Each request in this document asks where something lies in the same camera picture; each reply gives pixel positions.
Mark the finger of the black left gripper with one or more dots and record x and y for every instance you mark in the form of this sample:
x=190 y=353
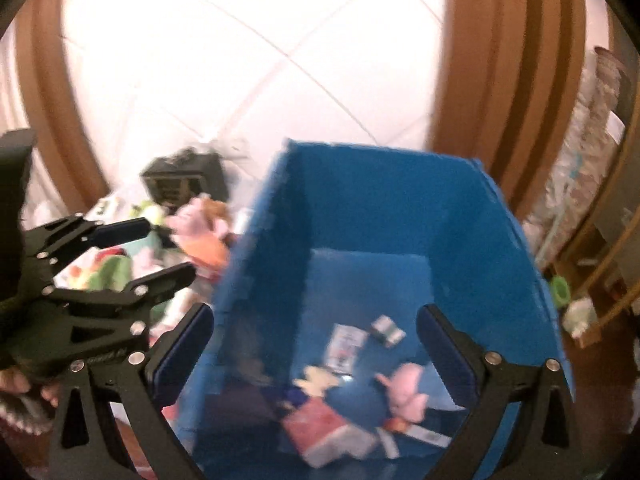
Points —
x=68 y=238
x=144 y=292

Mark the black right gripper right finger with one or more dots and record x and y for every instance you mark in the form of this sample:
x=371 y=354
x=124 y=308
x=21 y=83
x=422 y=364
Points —
x=543 y=442

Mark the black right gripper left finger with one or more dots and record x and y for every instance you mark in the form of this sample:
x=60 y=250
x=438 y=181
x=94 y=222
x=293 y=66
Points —
x=86 y=443

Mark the pink pig plush blue shirt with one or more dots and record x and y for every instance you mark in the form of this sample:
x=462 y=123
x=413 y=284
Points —
x=407 y=403

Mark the cream teddy bear blue dress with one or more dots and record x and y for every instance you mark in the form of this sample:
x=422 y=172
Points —
x=317 y=381

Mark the green white barcode box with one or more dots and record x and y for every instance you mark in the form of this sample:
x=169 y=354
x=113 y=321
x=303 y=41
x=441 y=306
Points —
x=386 y=330

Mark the person hand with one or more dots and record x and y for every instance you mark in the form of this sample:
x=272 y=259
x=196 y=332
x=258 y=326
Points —
x=13 y=381

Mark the small pink pig plush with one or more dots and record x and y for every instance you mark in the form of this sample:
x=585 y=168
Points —
x=202 y=230

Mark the blue plastic storage bin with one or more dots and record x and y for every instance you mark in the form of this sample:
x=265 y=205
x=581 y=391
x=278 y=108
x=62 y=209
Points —
x=342 y=235

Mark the white wet wipes packet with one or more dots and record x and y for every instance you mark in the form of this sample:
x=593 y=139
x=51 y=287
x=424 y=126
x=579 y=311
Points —
x=343 y=348

